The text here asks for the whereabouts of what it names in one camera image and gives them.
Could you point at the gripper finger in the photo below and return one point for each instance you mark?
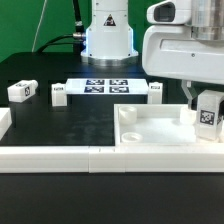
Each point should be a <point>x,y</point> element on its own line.
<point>190,93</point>

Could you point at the white square tabletop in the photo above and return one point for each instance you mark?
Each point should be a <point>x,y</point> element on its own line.
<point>145,124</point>

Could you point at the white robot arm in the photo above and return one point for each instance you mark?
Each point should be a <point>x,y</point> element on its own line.
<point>185,39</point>

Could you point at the white marker plate with tags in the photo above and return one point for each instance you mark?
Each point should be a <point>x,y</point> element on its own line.
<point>100,86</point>

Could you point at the white U-shaped obstacle fence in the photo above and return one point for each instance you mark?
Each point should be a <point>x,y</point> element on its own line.
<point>208,157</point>

